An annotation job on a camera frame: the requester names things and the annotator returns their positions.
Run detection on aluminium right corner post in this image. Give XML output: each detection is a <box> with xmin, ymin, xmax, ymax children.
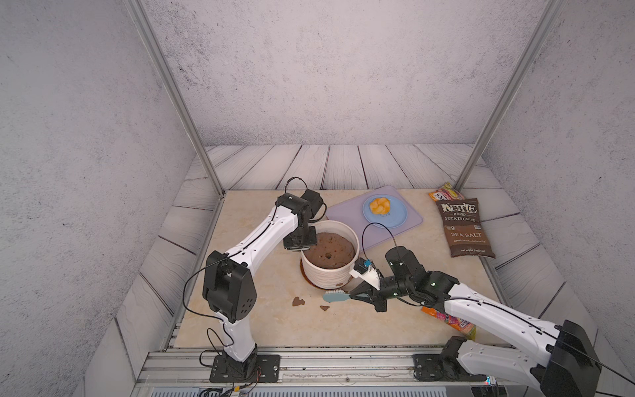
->
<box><xmin>454</xmin><ymin>0</ymin><xmax>565</xmax><ymax>190</ymax></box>

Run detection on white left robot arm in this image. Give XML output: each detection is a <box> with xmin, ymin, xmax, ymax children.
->
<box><xmin>202</xmin><ymin>190</ymin><xmax>324</xmax><ymax>363</ymax></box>

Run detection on lilac plastic tray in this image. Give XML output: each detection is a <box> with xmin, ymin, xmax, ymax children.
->
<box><xmin>321</xmin><ymin>186</ymin><xmax>428</xmax><ymax>251</ymax></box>

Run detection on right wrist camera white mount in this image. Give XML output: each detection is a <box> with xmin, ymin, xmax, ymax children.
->
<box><xmin>350</xmin><ymin>257</ymin><xmax>382</xmax><ymax>290</ymax></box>

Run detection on orange pink candy packet front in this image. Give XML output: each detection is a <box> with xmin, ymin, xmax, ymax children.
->
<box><xmin>421</xmin><ymin>306</ymin><xmax>477</xmax><ymax>340</ymax></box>

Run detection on orange snack packet at back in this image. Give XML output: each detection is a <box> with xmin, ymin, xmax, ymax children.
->
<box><xmin>428</xmin><ymin>183</ymin><xmax>465</xmax><ymax>202</ymax></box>

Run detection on teal scrub brush white bristles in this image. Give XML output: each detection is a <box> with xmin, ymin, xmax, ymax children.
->
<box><xmin>322</xmin><ymin>287</ymin><xmax>370</xmax><ymax>303</ymax></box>

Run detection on golden knotted bread roll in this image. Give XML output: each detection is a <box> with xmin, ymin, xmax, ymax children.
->
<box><xmin>368</xmin><ymin>197</ymin><xmax>391</xmax><ymax>216</ymax></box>

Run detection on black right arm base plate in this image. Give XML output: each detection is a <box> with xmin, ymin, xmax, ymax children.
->
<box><xmin>413</xmin><ymin>354</ymin><xmax>487</xmax><ymax>382</ymax></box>

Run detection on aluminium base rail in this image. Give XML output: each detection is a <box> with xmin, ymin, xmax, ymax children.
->
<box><xmin>130</xmin><ymin>346</ymin><xmax>547</xmax><ymax>397</ymax></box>

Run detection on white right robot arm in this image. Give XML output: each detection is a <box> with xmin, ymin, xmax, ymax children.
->
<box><xmin>349</xmin><ymin>246</ymin><xmax>602</xmax><ymax>396</ymax></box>

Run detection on aluminium corner post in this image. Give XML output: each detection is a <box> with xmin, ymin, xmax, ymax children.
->
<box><xmin>454</xmin><ymin>0</ymin><xmax>565</xmax><ymax>190</ymax></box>
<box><xmin>124</xmin><ymin>0</ymin><xmax>226</xmax><ymax>198</ymax></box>

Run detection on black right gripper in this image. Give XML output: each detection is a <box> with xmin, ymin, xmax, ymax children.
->
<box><xmin>347</xmin><ymin>276</ymin><xmax>413</xmax><ymax>313</ymax></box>

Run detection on aluminium left corner post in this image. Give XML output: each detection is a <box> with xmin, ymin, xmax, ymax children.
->
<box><xmin>124</xmin><ymin>0</ymin><xmax>226</xmax><ymax>198</ymax></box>

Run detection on blue round plate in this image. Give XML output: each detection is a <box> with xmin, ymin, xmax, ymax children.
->
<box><xmin>362</xmin><ymin>195</ymin><xmax>408</xmax><ymax>228</ymax></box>

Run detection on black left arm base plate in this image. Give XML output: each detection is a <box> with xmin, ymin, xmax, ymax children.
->
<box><xmin>209</xmin><ymin>353</ymin><xmax>281</xmax><ymax>384</ymax></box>

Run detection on white ceramic pot with soil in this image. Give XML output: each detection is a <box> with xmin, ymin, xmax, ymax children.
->
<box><xmin>301</xmin><ymin>220</ymin><xmax>360</xmax><ymax>289</ymax></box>

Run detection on brown Kettle chips bag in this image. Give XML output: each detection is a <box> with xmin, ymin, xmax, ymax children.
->
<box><xmin>436</xmin><ymin>199</ymin><xmax>496</xmax><ymax>259</ymax></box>

